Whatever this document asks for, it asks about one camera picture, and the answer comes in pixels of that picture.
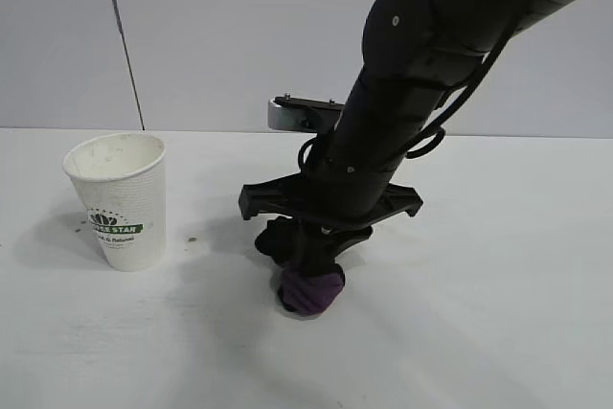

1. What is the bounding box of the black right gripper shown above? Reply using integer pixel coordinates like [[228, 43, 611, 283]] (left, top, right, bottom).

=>
[[238, 140, 425, 270]]

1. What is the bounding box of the black and purple cloth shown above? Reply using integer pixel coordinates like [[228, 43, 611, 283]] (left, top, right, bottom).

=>
[[253, 216, 347, 317]]

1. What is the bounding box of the white paper coffee cup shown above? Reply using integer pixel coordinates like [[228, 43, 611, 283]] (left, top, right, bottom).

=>
[[61, 133, 168, 272]]

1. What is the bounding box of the short black camera cable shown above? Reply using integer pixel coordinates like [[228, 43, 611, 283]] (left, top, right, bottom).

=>
[[297, 137, 331, 175]]

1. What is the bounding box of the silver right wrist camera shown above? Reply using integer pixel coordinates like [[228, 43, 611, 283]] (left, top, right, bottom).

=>
[[265, 91, 347, 134]]

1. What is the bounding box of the long black arm cable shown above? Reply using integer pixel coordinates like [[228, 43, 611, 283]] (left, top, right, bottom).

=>
[[405, 20, 513, 160]]

